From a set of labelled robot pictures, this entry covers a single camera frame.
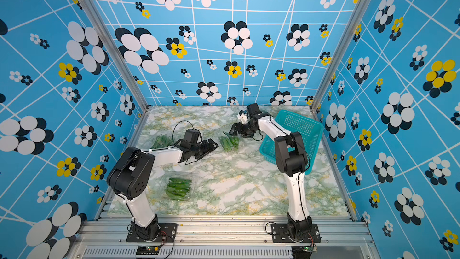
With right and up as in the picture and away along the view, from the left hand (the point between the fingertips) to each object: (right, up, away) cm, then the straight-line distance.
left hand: (216, 146), depth 96 cm
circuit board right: (+40, -34, -30) cm, 60 cm away
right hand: (+12, +7, +3) cm, 14 cm away
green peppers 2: (-31, +2, +3) cm, 31 cm away
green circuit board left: (-26, -39, -24) cm, 53 cm away
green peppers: (+7, +2, +3) cm, 8 cm away
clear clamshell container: (-36, +5, +4) cm, 37 cm away
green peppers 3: (-16, -18, -15) cm, 28 cm away
